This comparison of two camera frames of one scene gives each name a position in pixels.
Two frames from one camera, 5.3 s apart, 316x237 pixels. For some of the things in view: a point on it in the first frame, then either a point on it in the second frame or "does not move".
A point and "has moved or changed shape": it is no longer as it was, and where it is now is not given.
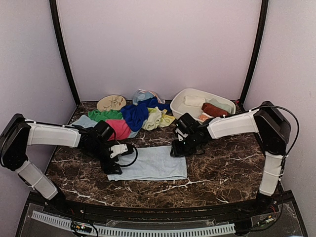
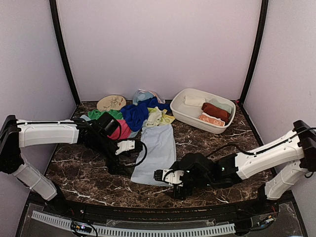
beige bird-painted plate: [111, 102] does not move
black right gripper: [178, 152] to [180, 193]
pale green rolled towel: [225, 106] does not move
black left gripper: [109, 167] to [109, 164]
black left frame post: [62, 50] does not move
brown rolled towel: [214, 111] does not move
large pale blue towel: [153, 163] has moved or changed shape
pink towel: [122, 130] does not move
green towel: [98, 115] does not move
